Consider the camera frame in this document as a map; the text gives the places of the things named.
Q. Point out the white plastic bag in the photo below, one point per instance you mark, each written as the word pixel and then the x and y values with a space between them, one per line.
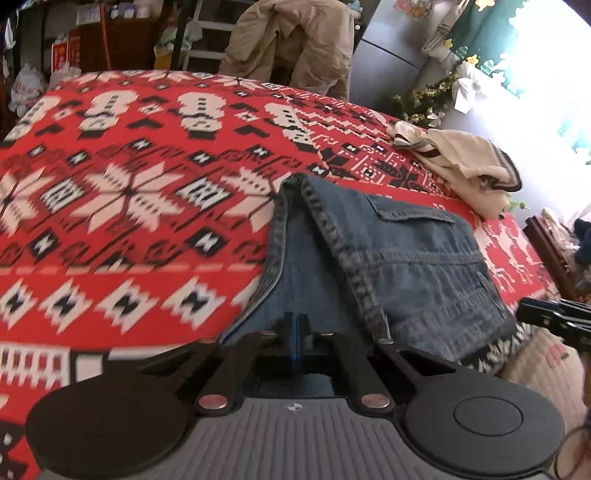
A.
pixel 27 87

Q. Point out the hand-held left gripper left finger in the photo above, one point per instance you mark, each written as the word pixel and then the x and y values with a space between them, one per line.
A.
pixel 288 341

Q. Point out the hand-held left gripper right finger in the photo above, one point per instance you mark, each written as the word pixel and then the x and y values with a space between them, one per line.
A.
pixel 301 341

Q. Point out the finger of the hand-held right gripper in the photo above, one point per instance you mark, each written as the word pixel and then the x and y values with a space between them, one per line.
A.
pixel 545 314

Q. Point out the small Christmas tree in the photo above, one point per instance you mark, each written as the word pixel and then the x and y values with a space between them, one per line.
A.
pixel 425 104

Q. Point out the grey refrigerator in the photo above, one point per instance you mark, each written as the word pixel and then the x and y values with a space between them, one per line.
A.
pixel 392 60

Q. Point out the black white patterned cloth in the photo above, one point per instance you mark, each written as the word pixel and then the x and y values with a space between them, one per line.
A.
pixel 498 350

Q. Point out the red patterned blanket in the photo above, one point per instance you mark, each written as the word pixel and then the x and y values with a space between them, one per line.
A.
pixel 138 138

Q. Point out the blue denim jacket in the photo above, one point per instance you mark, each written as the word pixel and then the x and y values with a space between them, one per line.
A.
pixel 415 267

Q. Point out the brown paper bag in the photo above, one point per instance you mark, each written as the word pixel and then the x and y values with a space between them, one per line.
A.
pixel 165 57

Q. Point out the beige jacket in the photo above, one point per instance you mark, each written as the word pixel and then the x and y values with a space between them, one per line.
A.
pixel 286 41

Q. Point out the pale quilted bedding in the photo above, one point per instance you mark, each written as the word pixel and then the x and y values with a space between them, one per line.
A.
pixel 545 383

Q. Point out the white knit sweater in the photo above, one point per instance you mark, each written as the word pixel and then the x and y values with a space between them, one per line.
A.
pixel 461 152

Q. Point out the green curtain with stars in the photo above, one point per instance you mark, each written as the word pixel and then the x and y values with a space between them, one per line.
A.
pixel 489 23

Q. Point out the red broom pole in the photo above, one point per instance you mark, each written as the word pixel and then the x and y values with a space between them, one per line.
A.
pixel 107 37

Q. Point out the white cabinet frame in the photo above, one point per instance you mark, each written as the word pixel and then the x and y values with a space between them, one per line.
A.
pixel 207 55

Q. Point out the dark wooden drawer cabinet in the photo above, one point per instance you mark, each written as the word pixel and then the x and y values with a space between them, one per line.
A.
pixel 129 46

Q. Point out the black desk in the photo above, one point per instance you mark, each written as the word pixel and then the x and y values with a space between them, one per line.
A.
pixel 182 37

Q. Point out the red box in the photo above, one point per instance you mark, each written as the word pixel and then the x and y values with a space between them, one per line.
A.
pixel 64 50

